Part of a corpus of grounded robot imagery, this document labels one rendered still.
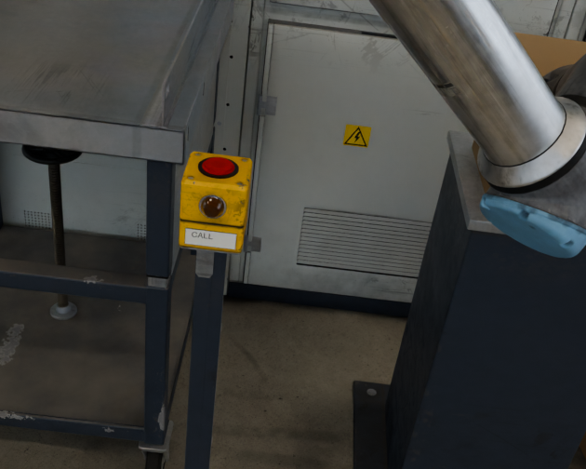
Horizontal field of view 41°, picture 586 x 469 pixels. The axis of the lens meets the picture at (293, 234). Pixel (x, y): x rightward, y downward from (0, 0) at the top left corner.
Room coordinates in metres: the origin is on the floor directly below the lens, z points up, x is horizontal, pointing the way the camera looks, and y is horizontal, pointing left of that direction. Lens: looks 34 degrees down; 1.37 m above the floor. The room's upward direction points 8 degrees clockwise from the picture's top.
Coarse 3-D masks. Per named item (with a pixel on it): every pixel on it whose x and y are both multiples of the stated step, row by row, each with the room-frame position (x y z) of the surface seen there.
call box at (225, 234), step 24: (192, 168) 0.82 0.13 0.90; (240, 168) 0.83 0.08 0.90; (192, 192) 0.79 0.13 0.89; (216, 192) 0.79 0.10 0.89; (240, 192) 0.79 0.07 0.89; (192, 216) 0.79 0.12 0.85; (240, 216) 0.79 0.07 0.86; (192, 240) 0.79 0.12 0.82; (216, 240) 0.79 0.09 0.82; (240, 240) 0.79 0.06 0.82
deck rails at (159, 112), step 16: (208, 0) 1.49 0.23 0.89; (192, 16) 1.50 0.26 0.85; (208, 16) 1.51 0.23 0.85; (192, 32) 1.28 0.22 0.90; (176, 48) 1.32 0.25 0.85; (192, 48) 1.28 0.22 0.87; (176, 64) 1.12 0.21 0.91; (192, 64) 1.26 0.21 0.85; (160, 80) 1.17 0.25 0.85; (176, 80) 1.12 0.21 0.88; (160, 96) 1.11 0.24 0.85; (176, 96) 1.12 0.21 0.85; (160, 112) 1.06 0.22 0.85
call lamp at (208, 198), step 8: (200, 200) 0.78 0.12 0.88; (208, 200) 0.78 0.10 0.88; (216, 200) 0.78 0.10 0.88; (224, 200) 0.79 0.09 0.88; (200, 208) 0.78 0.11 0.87; (208, 208) 0.77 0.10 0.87; (216, 208) 0.78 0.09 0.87; (224, 208) 0.79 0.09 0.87; (208, 216) 0.77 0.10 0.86; (216, 216) 0.78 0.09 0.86
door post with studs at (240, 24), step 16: (240, 0) 1.69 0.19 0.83; (240, 16) 1.69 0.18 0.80; (240, 32) 1.70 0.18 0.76; (240, 48) 1.70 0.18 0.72; (240, 64) 1.70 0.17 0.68; (240, 80) 1.70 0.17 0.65; (240, 96) 1.70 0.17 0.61; (240, 112) 1.70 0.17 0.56; (224, 128) 1.69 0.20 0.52; (224, 144) 1.69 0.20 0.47; (224, 288) 1.70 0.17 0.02
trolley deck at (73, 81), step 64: (0, 0) 1.45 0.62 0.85; (64, 0) 1.50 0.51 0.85; (128, 0) 1.55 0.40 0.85; (192, 0) 1.61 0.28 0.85; (0, 64) 1.16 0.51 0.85; (64, 64) 1.19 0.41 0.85; (128, 64) 1.23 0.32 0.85; (0, 128) 1.01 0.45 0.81; (64, 128) 1.01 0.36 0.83; (128, 128) 1.01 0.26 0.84; (192, 128) 1.09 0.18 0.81
